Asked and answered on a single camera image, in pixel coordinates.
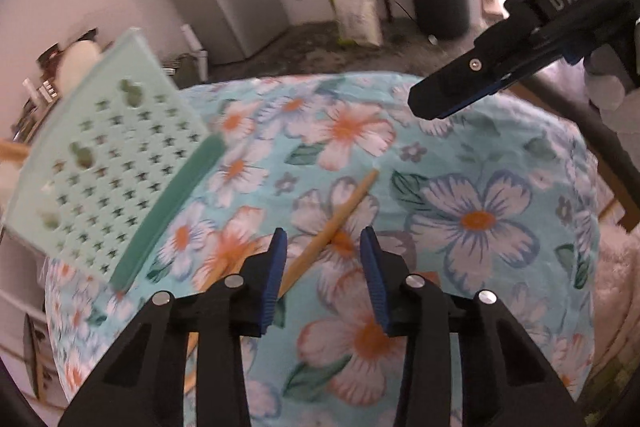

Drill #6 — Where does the yellow green rice bag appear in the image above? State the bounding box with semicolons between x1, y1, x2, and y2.
327;0;383;48

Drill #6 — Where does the floral blue blanket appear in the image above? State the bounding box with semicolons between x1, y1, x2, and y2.
44;74;601;427

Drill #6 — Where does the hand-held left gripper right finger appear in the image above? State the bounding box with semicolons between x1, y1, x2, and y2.
360;226;586;427

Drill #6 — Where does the wooden chopstick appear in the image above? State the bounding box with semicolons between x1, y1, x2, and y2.
185;169;379;393

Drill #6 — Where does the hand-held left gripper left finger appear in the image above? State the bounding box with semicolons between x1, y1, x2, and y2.
57;227;288;427

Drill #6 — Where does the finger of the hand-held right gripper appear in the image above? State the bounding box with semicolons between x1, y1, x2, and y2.
407;52;531;120

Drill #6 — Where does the person's right hand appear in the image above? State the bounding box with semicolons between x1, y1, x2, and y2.
585;44;640;135

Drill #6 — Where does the mint green utensil basket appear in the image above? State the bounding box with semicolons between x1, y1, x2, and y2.
2;27;226;295

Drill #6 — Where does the large white plastic spoon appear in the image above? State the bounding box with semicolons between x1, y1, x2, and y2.
57;42;101;92

